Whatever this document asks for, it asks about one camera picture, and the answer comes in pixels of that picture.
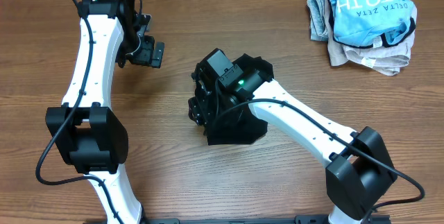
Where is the black t-shirt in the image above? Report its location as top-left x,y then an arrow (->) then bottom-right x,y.
206,54 -> 274,146

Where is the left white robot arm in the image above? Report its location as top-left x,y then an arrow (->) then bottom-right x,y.
35,0 -> 164,223

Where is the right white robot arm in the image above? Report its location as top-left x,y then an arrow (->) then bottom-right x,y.
188,69 -> 397,223

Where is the grey folded garment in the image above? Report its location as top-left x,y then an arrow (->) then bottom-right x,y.
307,0 -> 328,42

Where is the beige folded garment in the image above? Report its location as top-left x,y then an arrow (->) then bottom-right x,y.
324,0 -> 415,76

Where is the light blue printed t-shirt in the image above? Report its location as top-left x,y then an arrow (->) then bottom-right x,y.
328,0 -> 416,49

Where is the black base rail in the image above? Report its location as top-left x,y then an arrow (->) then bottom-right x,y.
147,213 -> 391,224

